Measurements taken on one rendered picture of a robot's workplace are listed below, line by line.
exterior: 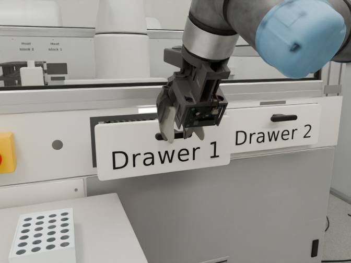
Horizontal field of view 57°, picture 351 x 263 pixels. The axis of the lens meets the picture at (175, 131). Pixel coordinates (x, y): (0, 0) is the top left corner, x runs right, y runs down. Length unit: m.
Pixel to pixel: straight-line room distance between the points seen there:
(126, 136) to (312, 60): 0.40
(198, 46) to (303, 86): 0.53
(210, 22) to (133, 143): 0.31
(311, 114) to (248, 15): 0.61
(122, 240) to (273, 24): 0.40
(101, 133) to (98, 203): 0.15
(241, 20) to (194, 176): 0.52
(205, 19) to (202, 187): 0.51
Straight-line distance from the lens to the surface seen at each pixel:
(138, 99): 0.72
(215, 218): 0.89
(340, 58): 0.45
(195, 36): 0.44
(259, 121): 0.84
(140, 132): 0.64
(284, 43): 0.32
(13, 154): 0.68
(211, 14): 0.42
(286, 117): 0.84
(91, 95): 0.70
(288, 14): 0.33
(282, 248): 1.07
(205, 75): 0.44
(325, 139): 1.02
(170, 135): 0.55
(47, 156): 0.72
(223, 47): 0.44
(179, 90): 0.49
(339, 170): 2.76
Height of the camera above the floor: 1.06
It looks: 13 degrees down
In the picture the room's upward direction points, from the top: straight up
